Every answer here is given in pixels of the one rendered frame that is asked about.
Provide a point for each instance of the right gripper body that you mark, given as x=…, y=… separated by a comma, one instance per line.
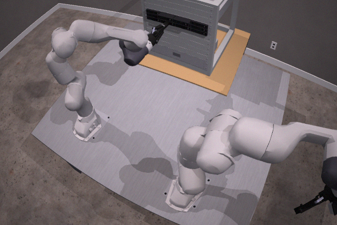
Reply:
x=328, y=194

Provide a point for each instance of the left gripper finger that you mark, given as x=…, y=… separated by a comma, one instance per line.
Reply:
x=160, y=28
x=158, y=37

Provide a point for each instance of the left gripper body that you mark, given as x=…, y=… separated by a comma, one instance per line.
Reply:
x=152, y=38

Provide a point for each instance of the grey metal rack frame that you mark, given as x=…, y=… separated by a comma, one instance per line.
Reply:
x=187, y=48

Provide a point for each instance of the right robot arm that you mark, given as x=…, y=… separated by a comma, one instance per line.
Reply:
x=228, y=135

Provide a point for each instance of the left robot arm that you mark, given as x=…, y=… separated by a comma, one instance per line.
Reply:
x=135, y=47

